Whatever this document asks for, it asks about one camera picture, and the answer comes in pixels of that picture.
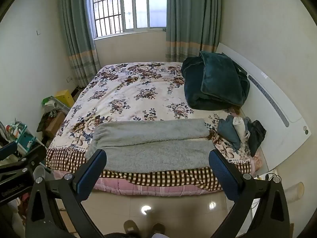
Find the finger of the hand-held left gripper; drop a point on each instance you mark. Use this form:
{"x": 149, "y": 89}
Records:
{"x": 31, "y": 152}
{"x": 8, "y": 150}

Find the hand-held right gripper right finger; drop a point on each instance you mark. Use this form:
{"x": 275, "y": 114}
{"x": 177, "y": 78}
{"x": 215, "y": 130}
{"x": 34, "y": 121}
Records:
{"x": 220, "y": 171}

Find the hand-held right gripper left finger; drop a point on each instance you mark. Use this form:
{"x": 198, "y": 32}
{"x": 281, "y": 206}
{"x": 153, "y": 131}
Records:
{"x": 90, "y": 173}

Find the grey fleece pants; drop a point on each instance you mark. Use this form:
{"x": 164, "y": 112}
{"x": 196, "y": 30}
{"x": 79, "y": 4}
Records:
{"x": 151, "y": 145}

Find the teal storage box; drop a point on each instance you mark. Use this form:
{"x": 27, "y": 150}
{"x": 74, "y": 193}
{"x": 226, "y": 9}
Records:
{"x": 21, "y": 135}

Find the dark patterned cloth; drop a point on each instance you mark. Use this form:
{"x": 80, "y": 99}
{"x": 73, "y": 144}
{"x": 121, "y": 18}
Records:
{"x": 44, "y": 121}

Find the cardboard box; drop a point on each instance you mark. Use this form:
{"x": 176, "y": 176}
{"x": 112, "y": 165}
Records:
{"x": 56, "y": 124}

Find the teal folded cloth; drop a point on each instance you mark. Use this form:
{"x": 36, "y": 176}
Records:
{"x": 227, "y": 132}

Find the white folded cloth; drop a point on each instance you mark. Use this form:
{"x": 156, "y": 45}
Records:
{"x": 239, "y": 127}

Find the pink checked quilt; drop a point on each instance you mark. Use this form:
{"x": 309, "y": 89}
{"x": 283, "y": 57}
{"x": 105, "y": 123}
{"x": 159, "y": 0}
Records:
{"x": 138, "y": 186}

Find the grey metal pipe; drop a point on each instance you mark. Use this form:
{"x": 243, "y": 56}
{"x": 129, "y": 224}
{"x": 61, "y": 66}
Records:
{"x": 53, "y": 104}

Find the yellow box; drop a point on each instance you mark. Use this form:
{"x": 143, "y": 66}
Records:
{"x": 65, "y": 98}

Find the white headboard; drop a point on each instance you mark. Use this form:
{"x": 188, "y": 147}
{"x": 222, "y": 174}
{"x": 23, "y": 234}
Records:
{"x": 272, "y": 119}

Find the translucent plastic cup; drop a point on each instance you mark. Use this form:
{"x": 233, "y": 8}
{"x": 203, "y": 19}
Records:
{"x": 294, "y": 191}

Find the dark green plush blanket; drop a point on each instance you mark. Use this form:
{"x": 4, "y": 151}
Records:
{"x": 215, "y": 81}

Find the bed with floral sheet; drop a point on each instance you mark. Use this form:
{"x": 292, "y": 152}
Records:
{"x": 138, "y": 91}

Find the grey-green striped curtain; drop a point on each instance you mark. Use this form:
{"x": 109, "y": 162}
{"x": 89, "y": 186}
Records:
{"x": 76, "y": 29}
{"x": 190, "y": 17}

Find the barred window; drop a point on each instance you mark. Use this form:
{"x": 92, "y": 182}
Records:
{"x": 128, "y": 7}

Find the wall socket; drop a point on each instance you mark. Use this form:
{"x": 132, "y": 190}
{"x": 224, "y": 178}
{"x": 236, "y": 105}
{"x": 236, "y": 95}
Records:
{"x": 69, "y": 79}

